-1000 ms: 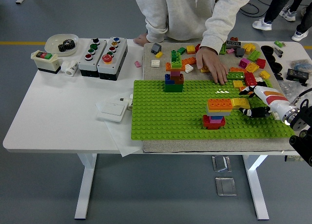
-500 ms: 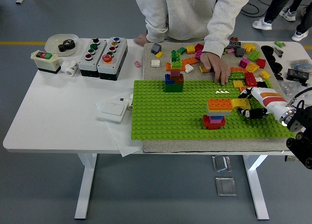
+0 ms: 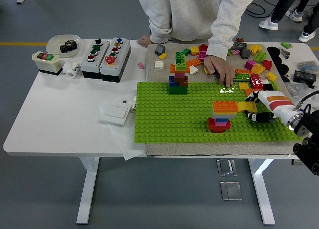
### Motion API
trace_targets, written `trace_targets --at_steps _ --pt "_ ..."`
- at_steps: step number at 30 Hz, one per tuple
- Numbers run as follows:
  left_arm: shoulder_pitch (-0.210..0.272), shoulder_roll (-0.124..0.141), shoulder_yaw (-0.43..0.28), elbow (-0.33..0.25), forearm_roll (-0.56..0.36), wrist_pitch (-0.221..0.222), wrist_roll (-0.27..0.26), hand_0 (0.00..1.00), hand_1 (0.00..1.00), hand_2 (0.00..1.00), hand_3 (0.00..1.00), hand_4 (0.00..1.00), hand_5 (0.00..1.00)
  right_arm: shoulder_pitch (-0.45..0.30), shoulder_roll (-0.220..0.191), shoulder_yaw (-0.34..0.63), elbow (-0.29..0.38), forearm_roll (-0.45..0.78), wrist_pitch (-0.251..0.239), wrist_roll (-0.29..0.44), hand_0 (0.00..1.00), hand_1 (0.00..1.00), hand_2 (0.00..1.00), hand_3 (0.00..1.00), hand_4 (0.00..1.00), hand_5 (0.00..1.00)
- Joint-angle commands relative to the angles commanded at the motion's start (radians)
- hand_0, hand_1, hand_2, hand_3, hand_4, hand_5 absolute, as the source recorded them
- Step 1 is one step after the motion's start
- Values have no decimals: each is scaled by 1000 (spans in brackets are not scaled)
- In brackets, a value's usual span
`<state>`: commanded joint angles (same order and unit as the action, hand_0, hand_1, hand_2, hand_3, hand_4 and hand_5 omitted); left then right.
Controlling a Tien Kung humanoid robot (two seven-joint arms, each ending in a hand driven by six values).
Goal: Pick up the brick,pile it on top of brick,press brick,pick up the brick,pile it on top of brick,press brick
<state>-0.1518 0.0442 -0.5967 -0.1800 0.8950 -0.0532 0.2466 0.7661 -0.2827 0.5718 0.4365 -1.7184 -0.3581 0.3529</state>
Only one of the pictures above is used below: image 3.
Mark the dusty pink brick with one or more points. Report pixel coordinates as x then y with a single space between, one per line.
179 76

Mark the person's left forearm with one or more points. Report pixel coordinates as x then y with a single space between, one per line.
219 44

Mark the glossy red brick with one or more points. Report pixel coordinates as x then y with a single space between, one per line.
256 81

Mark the white table leg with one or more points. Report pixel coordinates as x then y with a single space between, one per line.
87 189
261 189

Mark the metal floor outlet plate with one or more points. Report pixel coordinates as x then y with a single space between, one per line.
231 190
226 167

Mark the light grey brick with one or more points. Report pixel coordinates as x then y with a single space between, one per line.
224 116

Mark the yellow four-stud brick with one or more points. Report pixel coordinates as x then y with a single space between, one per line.
258 69
195 51
244 86
207 71

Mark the four-button control box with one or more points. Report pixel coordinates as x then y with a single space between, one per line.
99 57

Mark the person's right hand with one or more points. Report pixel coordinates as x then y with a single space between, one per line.
144 41

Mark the pink flat brick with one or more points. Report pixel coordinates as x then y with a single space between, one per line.
220 124

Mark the emergency stop control box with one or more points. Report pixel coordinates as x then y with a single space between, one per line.
120 57

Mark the wide red brick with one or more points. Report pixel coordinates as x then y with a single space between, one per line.
211 126

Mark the green studded baseplate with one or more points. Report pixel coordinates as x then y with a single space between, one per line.
162 119

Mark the orange flat brick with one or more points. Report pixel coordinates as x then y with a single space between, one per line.
179 71

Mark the black gear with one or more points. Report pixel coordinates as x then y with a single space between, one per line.
67 46

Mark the lime green six-stud brick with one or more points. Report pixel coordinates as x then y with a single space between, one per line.
241 78

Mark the small dark green brick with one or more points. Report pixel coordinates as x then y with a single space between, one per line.
178 56

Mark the white pipe tee fitting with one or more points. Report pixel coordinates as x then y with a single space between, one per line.
71 69

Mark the black electronic module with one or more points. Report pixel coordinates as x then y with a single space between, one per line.
302 76

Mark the white paper sheet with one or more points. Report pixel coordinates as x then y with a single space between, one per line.
124 144

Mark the light pink brick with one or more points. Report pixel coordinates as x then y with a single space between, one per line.
233 52

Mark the small green clip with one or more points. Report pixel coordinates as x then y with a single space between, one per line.
284 44

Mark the person's left hand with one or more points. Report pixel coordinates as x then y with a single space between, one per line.
219 66

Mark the white sloped brick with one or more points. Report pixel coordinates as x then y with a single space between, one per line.
193 70

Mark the small white brick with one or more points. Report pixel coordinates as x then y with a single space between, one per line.
265 82

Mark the yellow angular brick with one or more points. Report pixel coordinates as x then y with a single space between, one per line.
254 49

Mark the black brick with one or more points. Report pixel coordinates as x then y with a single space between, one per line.
268 87

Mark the small metal tool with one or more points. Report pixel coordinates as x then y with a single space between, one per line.
284 53

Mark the pink tall brick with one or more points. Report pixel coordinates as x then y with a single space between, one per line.
202 55

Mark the person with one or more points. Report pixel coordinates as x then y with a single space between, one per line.
268 24
306 36
194 15

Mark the small pink brick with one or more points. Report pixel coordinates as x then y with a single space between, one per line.
141 65

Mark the small yellow brick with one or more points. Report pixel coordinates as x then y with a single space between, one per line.
162 56

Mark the reddish brown brick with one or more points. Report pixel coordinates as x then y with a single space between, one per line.
239 40

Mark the magenta brick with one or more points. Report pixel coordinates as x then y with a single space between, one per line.
250 64

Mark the white bowl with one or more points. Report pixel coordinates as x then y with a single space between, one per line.
53 46

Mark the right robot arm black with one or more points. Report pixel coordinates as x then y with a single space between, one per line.
305 124

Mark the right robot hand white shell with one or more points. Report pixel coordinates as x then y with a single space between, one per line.
274 102

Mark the white square brick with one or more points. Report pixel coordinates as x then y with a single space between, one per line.
158 64

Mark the grey brick with round holes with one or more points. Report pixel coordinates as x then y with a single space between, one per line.
239 45

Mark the small blue brick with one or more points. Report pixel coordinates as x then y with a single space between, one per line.
221 121

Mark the dark grey sloped brick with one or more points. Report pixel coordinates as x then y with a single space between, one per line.
245 53

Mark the yellow eight-stud brick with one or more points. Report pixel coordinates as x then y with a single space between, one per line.
224 113

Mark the person's right forearm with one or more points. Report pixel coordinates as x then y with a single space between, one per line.
159 34

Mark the white wall switch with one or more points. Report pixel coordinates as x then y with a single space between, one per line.
113 112

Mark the large dark green brick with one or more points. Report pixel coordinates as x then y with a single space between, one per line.
177 90

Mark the clear plastic bag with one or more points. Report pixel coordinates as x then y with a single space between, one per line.
294 89

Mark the orange eight-stud brick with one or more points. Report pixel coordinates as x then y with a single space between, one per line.
194 63
224 106
250 91

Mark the red green switch box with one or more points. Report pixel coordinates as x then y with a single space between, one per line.
47 64

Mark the under-table control panel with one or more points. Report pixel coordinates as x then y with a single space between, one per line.
296 162

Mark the long yellow brick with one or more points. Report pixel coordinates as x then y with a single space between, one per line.
245 106

